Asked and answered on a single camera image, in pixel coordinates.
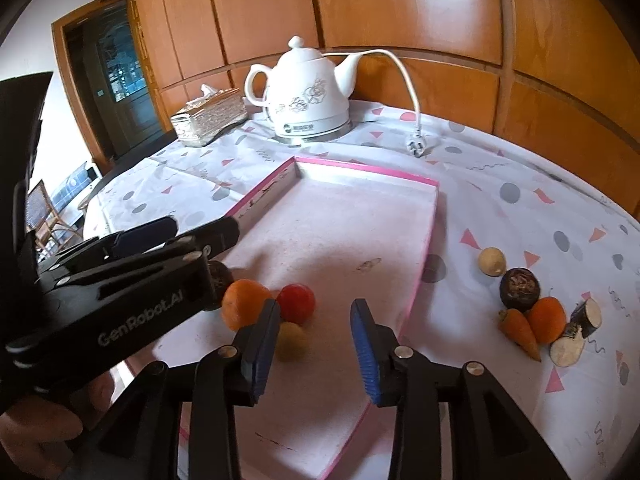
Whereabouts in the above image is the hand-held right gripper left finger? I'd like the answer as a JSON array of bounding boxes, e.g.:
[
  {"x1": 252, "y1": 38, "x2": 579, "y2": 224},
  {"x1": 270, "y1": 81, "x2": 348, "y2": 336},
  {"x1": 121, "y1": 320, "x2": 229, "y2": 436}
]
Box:
[{"x1": 82, "y1": 299, "x2": 282, "y2": 480}]

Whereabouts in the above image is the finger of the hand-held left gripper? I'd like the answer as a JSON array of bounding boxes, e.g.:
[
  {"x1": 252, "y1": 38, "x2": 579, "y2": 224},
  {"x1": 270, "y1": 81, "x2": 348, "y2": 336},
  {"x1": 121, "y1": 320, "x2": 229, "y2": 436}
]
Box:
[
  {"x1": 37, "y1": 216, "x2": 179, "y2": 273},
  {"x1": 160, "y1": 216, "x2": 241, "y2": 261}
]

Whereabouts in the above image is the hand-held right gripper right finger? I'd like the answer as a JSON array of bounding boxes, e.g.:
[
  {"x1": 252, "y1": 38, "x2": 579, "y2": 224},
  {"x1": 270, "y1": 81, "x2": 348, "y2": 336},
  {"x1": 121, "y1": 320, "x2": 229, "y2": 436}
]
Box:
[{"x1": 350, "y1": 298, "x2": 571, "y2": 480}]

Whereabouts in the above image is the dark brown round fruit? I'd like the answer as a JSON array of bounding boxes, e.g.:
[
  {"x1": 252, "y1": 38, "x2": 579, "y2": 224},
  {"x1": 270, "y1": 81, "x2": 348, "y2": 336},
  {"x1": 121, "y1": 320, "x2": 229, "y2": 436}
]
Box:
[
  {"x1": 500, "y1": 268, "x2": 542, "y2": 310},
  {"x1": 207, "y1": 260, "x2": 235, "y2": 306}
]

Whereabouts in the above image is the pink-rimmed white tray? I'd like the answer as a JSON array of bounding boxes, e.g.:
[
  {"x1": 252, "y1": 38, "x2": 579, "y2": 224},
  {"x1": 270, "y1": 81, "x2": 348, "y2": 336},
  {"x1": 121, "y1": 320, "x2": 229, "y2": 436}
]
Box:
[{"x1": 107, "y1": 156, "x2": 441, "y2": 480}]

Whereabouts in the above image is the person's left hand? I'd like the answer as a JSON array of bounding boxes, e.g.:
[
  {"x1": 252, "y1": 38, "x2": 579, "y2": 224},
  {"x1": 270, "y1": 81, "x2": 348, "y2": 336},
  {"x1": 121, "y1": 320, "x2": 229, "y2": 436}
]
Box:
[{"x1": 0, "y1": 372, "x2": 113, "y2": 461}]

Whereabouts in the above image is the small yellow fruit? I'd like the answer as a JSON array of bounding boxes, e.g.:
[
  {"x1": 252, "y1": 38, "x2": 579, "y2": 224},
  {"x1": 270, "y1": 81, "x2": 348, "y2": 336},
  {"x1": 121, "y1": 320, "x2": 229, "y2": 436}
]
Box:
[{"x1": 274, "y1": 321, "x2": 310, "y2": 362}]

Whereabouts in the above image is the orange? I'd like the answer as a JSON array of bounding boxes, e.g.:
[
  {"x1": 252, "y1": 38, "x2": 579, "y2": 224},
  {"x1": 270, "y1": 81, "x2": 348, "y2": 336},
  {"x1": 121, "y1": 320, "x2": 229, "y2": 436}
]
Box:
[{"x1": 221, "y1": 279, "x2": 273, "y2": 332}]

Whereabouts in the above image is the red tomato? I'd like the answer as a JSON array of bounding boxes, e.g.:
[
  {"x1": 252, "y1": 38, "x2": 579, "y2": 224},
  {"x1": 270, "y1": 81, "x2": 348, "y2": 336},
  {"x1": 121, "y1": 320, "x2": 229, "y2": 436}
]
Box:
[{"x1": 276, "y1": 284, "x2": 317, "y2": 325}]

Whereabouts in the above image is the wicker chair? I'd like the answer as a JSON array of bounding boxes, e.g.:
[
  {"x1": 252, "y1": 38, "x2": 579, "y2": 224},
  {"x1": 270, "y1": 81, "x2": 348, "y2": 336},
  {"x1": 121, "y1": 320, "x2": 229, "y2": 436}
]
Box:
[{"x1": 25, "y1": 179, "x2": 81, "y2": 257}]

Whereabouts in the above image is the woven tissue box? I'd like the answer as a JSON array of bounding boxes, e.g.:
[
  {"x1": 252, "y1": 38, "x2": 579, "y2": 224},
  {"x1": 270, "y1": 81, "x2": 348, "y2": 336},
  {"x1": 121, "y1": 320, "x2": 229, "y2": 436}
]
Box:
[{"x1": 170, "y1": 85, "x2": 248, "y2": 147}]

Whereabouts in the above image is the silver kettle base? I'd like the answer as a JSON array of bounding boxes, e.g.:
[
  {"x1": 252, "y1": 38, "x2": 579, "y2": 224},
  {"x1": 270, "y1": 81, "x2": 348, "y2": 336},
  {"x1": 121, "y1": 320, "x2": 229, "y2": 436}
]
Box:
[{"x1": 272, "y1": 121, "x2": 354, "y2": 146}]

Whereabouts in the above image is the wooden door with glass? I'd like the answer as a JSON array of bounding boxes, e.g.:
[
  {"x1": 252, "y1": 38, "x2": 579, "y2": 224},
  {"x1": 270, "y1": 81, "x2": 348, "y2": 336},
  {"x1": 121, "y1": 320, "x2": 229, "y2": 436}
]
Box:
[{"x1": 52, "y1": 0, "x2": 167, "y2": 161}]

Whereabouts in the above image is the carrot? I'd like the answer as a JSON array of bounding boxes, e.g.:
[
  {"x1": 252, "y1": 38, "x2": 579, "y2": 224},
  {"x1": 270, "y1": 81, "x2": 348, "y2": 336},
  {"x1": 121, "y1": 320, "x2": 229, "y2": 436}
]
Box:
[{"x1": 498, "y1": 308, "x2": 542, "y2": 362}]

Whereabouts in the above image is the pale yellow round fruit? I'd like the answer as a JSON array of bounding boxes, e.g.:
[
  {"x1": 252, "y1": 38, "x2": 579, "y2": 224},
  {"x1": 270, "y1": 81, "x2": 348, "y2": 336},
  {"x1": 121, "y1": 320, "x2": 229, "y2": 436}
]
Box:
[{"x1": 477, "y1": 247, "x2": 507, "y2": 277}]

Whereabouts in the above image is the white ceramic electric kettle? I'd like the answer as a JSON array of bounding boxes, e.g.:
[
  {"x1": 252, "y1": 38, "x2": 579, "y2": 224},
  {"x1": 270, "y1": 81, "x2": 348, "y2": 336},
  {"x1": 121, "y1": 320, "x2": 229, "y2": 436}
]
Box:
[{"x1": 244, "y1": 35, "x2": 363, "y2": 136}]

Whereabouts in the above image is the orange tangerine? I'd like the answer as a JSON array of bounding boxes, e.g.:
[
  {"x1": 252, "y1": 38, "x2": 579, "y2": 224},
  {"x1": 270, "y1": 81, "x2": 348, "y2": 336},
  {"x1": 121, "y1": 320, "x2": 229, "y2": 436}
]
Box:
[{"x1": 527, "y1": 296, "x2": 567, "y2": 345}]

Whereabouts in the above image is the dark-skinned cut stem piece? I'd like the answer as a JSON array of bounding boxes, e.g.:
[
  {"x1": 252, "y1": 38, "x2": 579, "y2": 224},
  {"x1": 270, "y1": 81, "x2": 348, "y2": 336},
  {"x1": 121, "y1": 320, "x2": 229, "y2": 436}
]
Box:
[
  {"x1": 549, "y1": 336, "x2": 586, "y2": 368},
  {"x1": 564, "y1": 297, "x2": 602, "y2": 342}
]

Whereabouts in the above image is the white patterned tablecloth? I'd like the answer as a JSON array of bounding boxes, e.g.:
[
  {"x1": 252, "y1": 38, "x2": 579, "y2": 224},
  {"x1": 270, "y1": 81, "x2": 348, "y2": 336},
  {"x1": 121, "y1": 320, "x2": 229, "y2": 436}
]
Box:
[{"x1": 82, "y1": 97, "x2": 640, "y2": 480}]

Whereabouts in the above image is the wooden panelled cabinet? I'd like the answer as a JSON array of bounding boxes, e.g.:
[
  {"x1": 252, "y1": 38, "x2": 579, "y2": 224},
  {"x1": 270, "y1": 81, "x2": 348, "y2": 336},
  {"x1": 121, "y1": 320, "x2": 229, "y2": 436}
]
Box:
[{"x1": 97, "y1": 0, "x2": 640, "y2": 211}]

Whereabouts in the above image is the white power cord with plug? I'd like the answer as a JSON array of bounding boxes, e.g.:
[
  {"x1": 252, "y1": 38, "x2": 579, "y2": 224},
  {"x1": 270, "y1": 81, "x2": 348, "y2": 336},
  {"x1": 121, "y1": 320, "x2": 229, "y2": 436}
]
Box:
[{"x1": 320, "y1": 48, "x2": 435, "y2": 157}]

